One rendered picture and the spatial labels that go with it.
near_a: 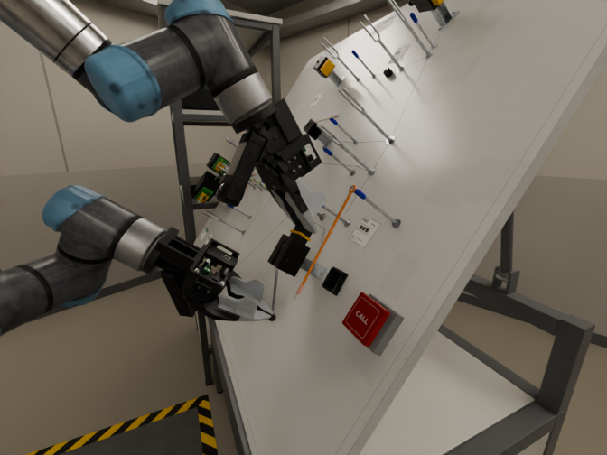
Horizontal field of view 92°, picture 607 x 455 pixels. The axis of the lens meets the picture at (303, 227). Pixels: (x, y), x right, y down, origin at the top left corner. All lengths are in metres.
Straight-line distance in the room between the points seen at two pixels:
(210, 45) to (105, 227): 0.28
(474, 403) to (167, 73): 0.80
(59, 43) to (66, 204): 0.20
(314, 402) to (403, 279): 0.21
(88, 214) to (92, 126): 2.46
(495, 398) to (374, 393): 0.47
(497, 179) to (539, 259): 2.28
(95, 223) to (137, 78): 0.21
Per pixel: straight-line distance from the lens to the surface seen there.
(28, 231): 2.92
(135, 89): 0.40
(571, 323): 0.77
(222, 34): 0.45
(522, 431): 0.79
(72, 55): 0.53
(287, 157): 0.45
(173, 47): 0.42
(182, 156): 1.43
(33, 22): 0.53
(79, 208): 0.51
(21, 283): 0.53
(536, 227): 2.64
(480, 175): 0.44
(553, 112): 0.47
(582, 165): 2.58
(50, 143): 2.89
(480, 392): 0.83
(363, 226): 0.51
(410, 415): 0.73
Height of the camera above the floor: 1.33
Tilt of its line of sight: 17 degrees down
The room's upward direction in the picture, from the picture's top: straight up
